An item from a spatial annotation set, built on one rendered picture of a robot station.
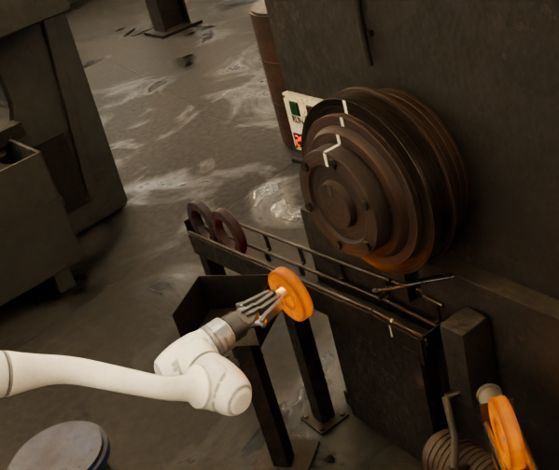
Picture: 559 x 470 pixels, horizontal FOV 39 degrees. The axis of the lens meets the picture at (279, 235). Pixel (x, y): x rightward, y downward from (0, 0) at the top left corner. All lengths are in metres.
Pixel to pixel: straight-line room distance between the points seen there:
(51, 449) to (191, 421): 0.71
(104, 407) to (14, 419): 0.41
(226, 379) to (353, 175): 0.55
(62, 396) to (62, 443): 0.96
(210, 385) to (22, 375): 0.41
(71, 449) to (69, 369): 0.77
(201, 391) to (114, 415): 1.51
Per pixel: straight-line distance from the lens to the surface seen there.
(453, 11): 1.71
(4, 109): 4.57
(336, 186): 1.84
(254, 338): 2.39
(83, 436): 2.59
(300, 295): 2.06
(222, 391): 1.83
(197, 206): 2.94
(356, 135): 1.81
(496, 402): 1.77
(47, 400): 3.59
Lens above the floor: 2.00
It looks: 29 degrees down
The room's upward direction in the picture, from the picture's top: 16 degrees counter-clockwise
